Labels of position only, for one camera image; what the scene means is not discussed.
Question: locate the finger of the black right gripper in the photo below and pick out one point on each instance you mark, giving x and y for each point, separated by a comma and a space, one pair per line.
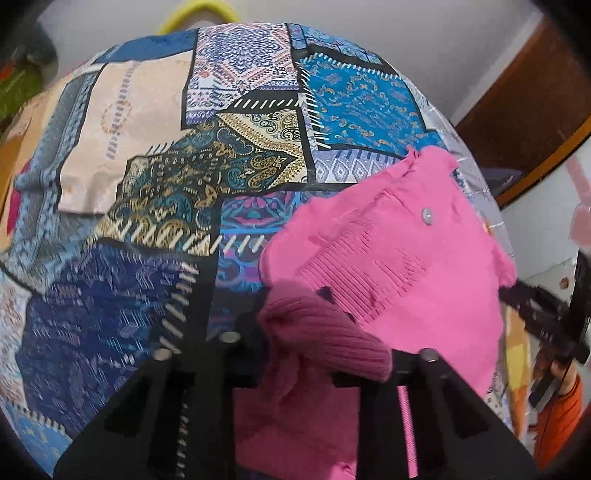
230, 360
386, 445

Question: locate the pink knit small garment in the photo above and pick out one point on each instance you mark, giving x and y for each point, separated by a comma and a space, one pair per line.
399, 261

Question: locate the orange sleeved right forearm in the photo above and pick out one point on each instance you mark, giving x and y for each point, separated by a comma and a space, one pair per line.
556, 423

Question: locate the orange yellow blanket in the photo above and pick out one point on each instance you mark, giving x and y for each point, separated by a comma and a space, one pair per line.
518, 365

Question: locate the grey checked bed sheet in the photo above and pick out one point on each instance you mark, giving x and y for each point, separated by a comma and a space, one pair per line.
473, 181

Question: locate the patchwork patterned bed cover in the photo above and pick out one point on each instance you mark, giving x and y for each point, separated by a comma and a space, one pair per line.
145, 185

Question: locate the yellow curved tube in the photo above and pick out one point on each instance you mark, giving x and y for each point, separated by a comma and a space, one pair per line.
191, 11

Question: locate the green bag clutter pile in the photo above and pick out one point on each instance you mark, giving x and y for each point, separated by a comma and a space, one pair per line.
26, 58

